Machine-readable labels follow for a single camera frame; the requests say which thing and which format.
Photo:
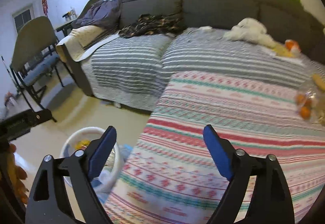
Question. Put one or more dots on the yellow snack wrapper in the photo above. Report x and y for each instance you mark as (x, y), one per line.
(82, 144)

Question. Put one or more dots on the white plastic trash bin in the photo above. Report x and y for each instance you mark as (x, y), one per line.
(105, 163)

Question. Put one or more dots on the person's hand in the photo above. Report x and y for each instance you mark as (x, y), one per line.
(15, 173)

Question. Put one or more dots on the grey folding chair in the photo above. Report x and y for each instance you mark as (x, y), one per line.
(34, 57)

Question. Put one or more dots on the patterned red green tablecloth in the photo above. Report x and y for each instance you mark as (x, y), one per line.
(221, 149)

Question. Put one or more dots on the grey striped sofa cover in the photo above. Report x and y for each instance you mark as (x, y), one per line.
(135, 71)

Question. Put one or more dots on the clear jar with oranges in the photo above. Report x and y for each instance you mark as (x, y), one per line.
(310, 100)

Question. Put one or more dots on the cream quilted blanket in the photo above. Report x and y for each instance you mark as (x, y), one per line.
(82, 42)

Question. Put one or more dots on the dark side table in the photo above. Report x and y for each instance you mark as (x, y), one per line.
(65, 28)

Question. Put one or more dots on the purple jacket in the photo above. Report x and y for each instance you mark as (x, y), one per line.
(100, 13)

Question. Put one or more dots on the yellow white booklet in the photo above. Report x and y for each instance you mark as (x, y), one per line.
(282, 53)

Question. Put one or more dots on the dark floral cloth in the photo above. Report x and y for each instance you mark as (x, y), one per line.
(147, 25)

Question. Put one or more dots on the orange snack bag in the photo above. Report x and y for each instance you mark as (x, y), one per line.
(292, 46)

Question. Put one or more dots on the white plush toy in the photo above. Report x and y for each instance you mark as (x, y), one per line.
(252, 31)

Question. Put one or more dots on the small white box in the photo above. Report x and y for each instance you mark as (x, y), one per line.
(206, 28)

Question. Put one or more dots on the dark grey sofa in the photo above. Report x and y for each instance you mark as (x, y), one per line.
(283, 18)

